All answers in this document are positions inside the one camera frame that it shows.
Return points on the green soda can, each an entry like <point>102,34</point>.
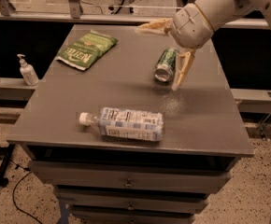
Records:
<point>164,69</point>

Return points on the grey metal railing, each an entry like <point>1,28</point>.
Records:
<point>92,11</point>

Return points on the white pump dispenser bottle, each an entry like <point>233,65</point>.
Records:
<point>28,72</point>

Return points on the blue labelled plastic bottle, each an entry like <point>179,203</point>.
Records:
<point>126,123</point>

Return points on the cabinet drawer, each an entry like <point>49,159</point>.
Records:
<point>128,177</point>
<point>130,217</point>
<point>131,201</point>

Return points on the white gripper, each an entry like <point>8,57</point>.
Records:
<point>191,26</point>

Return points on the top cabinet drawer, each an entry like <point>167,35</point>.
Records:
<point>128,177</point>

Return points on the green chip bag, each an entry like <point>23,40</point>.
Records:
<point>84,52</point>

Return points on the black stand leg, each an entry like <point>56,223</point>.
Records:
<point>7,153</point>

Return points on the middle cabinet drawer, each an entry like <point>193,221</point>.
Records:
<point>131,201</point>

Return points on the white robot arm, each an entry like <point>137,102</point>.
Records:
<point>247,198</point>

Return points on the bottom cabinet drawer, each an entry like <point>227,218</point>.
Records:
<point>130,217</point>

